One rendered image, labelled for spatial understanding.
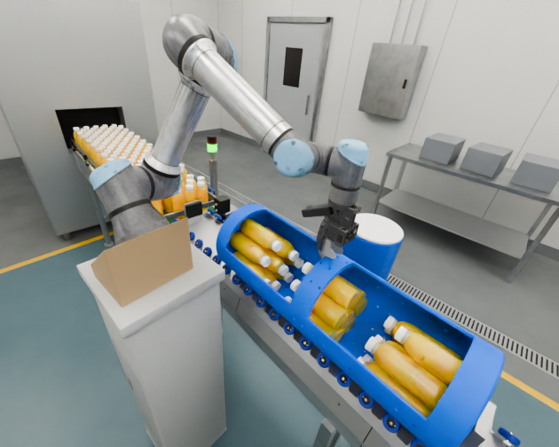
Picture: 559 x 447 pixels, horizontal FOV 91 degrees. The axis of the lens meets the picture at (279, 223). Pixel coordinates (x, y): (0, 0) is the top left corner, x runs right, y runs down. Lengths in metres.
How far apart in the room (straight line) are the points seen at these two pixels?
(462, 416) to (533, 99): 3.56
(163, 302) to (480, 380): 0.75
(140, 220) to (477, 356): 0.87
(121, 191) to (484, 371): 0.95
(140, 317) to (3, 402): 1.59
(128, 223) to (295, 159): 0.49
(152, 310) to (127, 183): 0.35
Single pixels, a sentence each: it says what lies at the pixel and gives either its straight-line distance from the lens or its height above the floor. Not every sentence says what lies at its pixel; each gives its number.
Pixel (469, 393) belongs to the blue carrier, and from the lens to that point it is 0.75.
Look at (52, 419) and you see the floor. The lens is 2.16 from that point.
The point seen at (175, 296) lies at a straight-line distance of 0.84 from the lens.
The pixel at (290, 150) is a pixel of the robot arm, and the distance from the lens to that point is 0.55.
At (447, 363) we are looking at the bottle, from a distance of 0.81.
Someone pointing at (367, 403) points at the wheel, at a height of 0.96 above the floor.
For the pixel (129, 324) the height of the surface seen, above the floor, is 1.15.
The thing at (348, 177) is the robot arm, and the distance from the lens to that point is 0.68.
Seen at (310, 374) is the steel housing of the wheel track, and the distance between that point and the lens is 1.01.
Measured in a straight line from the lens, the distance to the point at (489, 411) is 0.92.
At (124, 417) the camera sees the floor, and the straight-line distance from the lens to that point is 2.01.
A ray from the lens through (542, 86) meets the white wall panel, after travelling 4.00.
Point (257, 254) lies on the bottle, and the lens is 1.00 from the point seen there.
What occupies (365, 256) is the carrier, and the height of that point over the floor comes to 0.94.
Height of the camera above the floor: 1.75
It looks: 32 degrees down
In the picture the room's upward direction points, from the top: 6 degrees clockwise
